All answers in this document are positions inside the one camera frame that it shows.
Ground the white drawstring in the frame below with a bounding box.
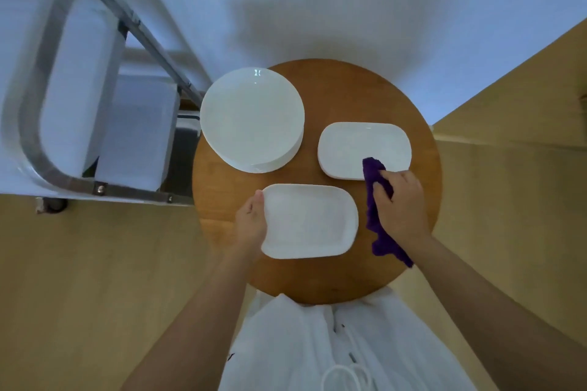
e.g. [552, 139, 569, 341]
[320, 326, 375, 391]

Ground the stack of white round plates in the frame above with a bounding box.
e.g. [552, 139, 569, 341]
[199, 67, 306, 174]

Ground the round wooden side table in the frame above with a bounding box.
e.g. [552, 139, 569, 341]
[192, 58, 443, 305]

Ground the person's right forearm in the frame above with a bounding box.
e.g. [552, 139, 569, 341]
[410, 235, 587, 391]

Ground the steel three-tier cart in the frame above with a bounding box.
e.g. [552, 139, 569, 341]
[0, 0, 205, 214]

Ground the person's left forearm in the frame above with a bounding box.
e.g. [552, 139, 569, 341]
[121, 248, 262, 391]

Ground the person's left hand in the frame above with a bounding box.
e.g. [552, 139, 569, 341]
[234, 189, 268, 264]

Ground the white oblong serving plate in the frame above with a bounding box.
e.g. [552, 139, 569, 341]
[260, 183, 360, 260]

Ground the person's white garment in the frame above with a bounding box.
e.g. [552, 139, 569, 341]
[218, 287, 478, 391]

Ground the purple cleaning cloth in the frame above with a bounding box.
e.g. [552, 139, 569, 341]
[362, 156, 415, 269]

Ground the stack of white rectangular plates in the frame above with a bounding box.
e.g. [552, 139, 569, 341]
[317, 122, 413, 181]

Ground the person's right hand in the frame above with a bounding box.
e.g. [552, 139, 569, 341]
[372, 169, 433, 255]

